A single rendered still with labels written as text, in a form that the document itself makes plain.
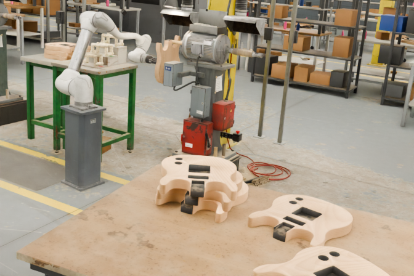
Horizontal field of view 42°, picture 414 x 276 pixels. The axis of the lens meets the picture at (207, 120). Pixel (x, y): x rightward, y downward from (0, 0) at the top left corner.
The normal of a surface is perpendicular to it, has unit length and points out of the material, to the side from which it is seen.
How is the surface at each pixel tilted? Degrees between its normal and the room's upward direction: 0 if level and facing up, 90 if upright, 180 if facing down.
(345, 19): 90
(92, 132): 90
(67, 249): 0
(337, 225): 0
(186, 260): 0
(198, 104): 90
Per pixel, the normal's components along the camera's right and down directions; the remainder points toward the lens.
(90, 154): 0.79, 0.22
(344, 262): 0.07, -0.96
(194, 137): -0.50, 0.20
